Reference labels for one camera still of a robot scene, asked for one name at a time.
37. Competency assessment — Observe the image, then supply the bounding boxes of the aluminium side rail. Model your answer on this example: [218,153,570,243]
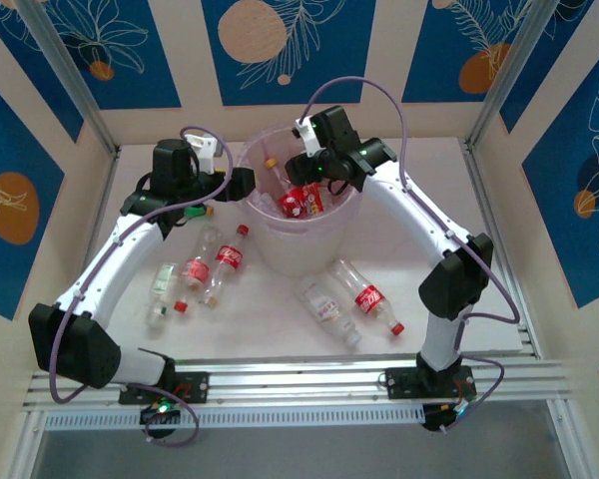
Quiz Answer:
[82,149,124,260]
[461,139,543,359]

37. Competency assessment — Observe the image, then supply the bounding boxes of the arm's purple cable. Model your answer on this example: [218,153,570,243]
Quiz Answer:
[48,123,232,448]
[299,75,521,435]

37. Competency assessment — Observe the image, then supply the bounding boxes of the milky white bottle printed label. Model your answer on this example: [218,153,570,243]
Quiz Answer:
[295,276,364,348]

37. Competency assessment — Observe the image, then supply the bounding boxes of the clear bottle green label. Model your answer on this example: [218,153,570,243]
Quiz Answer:
[144,261,180,331]

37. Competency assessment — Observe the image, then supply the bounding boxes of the right arm's purple cable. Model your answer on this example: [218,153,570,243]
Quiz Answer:
[299,75,521,435]

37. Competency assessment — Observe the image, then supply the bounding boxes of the green plastic bottle yellow cap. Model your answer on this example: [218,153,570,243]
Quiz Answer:
[182,203,216,220]

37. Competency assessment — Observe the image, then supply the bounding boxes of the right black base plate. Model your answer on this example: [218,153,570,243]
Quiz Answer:
[383,366,478,403]

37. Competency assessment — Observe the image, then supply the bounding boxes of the right control board green light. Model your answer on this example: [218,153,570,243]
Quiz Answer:
[420,402,469,434]

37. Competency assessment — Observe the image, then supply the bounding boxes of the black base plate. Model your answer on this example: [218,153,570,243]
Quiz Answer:
[118,371,211,405]
[383,366,478,403]

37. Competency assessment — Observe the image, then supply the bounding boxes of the white plastic bin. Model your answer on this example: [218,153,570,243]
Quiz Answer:
[239,124,365,278]

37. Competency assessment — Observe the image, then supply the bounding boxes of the clear bottle red white label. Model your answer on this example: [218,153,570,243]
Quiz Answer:
[301,182,328,216]

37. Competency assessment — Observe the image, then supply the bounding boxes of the left arm's purple cable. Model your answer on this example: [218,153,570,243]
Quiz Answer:
[48,123,232,448]

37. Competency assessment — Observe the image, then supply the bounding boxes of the left control board green light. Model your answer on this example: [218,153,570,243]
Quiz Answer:
[138,401,184,426]

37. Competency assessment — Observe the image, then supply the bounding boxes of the cola bottle red cap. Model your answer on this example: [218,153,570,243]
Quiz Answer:
[331,258,406,339]
[173,225,222,314]
[202,223,251,308]

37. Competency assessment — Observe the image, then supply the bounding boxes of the aluminium rail frame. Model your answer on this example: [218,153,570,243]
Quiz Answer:
[22,354,573,413]

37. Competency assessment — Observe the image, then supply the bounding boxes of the aluminium corner post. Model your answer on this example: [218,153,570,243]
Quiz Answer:
[15,0,123,159]
[467,0,563,149]

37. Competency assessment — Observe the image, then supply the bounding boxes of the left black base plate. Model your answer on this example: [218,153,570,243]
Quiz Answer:
[118,371,211,405]

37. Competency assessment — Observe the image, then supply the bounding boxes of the white slotted cable duct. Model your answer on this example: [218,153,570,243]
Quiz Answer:
[43,403,426,432]

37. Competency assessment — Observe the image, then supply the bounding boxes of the red label bottle yellow cap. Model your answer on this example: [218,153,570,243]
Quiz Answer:
[263,157,305,220]

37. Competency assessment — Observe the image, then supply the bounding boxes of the control board green light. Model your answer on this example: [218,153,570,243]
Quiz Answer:
[420,402,469,434]
[138,401,184,426]

